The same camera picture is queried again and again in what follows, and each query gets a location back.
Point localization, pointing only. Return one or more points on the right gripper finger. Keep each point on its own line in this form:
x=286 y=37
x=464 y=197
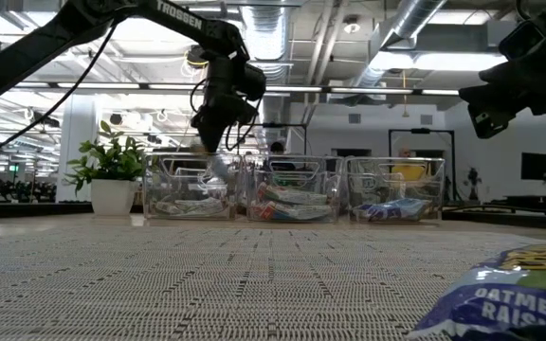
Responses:
x=486 y=95
x=488 y=120

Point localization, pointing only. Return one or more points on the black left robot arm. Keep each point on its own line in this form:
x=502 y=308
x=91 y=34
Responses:
x=178 y=14

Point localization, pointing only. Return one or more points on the ceiling strip light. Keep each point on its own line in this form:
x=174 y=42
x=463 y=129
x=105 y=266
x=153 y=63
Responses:
x=176 y=87
x=97 y=85
x=439 y=92
x=31 y=84
x=296 y=88
x=372 y=90

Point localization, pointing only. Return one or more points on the person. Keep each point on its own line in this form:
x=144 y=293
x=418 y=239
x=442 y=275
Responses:
x=409 y=170
x=278 y=148

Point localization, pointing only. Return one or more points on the black ceiling-mounted device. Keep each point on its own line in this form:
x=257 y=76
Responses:
x=196 y=57

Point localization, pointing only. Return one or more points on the black monitor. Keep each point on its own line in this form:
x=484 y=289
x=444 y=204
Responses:
x=535 y=166

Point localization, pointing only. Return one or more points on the clear plastic bin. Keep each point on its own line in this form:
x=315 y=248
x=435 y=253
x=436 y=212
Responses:
x=372 y=182
x=159 y=182
x=301 y=170

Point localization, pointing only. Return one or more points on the black desk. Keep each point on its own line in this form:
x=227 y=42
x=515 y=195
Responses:
x=538 y=201

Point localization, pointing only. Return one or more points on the green leafy plant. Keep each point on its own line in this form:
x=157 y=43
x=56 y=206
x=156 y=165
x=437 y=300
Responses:
x=112 y=161

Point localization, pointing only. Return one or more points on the white plant pot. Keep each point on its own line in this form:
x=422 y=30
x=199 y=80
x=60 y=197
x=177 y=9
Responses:
x=112 y=196

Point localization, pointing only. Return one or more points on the grey woven placemat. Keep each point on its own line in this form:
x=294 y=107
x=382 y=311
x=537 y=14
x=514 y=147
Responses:
x=159 y=284

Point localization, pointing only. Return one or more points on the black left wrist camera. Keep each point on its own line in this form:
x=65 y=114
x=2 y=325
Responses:
x=253 y=81

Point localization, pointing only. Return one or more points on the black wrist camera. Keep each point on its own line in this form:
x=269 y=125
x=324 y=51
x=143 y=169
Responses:
x=253 y=81
x=522 y=40

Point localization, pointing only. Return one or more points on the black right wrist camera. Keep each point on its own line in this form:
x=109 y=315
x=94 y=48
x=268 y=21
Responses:
x=522 y=40

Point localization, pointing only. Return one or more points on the black metal frame stand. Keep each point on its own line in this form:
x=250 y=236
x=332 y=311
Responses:
x=282 y=125
x=420 y=131

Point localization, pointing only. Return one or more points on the grey wall vent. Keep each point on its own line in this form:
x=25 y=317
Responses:
x=426 y=119
x=354 y=118

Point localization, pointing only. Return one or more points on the silver spiral ceiling duct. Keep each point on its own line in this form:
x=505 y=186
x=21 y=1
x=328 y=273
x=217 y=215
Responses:
x=268 y=33

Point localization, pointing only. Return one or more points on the silver slanted ceiling duct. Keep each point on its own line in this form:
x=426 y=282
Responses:
x=415 y=16

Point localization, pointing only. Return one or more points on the black table edge rail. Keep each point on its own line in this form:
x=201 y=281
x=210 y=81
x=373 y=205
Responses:
x=41 y=210

